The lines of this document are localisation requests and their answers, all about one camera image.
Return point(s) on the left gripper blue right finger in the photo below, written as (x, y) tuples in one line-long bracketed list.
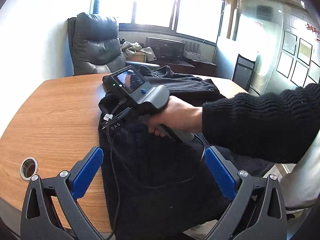
[(223, 171)]

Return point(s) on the black box on cabinet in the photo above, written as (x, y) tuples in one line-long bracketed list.
[(164, 49)]

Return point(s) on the dark wooden side cabinet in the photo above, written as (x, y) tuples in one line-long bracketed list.
[(187, 66)]

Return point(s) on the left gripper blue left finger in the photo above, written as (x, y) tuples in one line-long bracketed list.
[(83, 172)]

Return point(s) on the right forearm black knit sleeve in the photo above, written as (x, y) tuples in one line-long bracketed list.
[(274, 127)]

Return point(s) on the black fleece garment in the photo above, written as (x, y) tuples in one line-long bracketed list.
[(155, 187)]

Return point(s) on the person's right hand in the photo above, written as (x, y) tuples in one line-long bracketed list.
[(179, 115)]

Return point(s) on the metal table cable grommet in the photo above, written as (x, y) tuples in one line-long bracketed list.
[(28, 168)]

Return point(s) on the black mesh office chair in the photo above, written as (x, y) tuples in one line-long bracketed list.
[(243, 72)]

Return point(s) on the black leather armchair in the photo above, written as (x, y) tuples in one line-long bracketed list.
[(95, 46)]

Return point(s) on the crumpled beige cloth pile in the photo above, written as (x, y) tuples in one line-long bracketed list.
[(135, 52)]

